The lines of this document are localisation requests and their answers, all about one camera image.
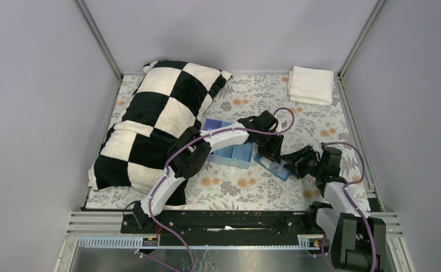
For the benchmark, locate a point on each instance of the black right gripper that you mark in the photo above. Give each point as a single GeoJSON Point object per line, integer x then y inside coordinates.
{"type": "Point", "coordinates": [293, 162]}

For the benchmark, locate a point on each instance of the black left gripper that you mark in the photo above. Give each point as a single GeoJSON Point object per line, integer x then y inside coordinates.
{"type": "Point", "coordinates": [269, 146]}

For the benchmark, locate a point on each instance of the white credit card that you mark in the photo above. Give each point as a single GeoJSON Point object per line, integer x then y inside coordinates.
{"type": "Point", "coordinates": [267, 163]}

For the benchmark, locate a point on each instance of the teal card holder wallet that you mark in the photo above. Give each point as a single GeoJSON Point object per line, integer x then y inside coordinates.
{"type": "Point", "coordinates": [277, 169]}

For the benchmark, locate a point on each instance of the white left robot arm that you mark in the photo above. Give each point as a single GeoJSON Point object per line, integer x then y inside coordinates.
{"type": "Point", "coordinates": [189, 153]}

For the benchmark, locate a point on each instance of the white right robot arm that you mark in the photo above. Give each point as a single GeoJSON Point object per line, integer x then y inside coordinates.
{"type": "Point", "coordinates": [357, 239]}

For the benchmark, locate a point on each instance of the blue three-compartment tray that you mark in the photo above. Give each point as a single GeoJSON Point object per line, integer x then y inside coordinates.
{"type": "Point", "coordinates": [236, 155]}

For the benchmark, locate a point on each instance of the floral patterned table cloth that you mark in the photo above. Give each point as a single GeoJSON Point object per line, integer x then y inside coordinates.
{"type": "Point", "coordinates": [221, 187]}

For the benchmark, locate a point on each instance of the folded white towel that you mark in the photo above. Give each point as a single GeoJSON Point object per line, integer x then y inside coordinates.
{"type": "Point", "coordinates": [311, 86]}

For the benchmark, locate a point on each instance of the black white checkered pillow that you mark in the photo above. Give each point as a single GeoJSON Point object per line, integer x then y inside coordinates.
{"type": "Point", "coordinates": [172, 96]}

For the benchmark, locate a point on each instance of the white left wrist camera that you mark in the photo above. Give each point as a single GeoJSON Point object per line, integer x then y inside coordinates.
{"type": "Point", "coordinates": [281, 125]}

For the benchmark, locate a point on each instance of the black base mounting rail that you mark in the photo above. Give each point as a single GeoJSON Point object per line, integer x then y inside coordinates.
{"type": "Point", "coordinates": [225, 228]}

